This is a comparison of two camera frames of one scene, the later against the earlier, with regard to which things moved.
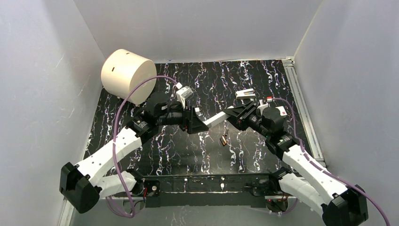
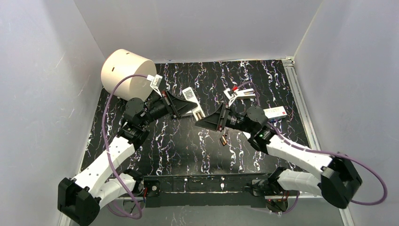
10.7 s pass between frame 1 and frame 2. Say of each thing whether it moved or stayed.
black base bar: stayed
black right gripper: moved
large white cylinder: stayed
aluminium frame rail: stayed
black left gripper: moved
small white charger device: stayed
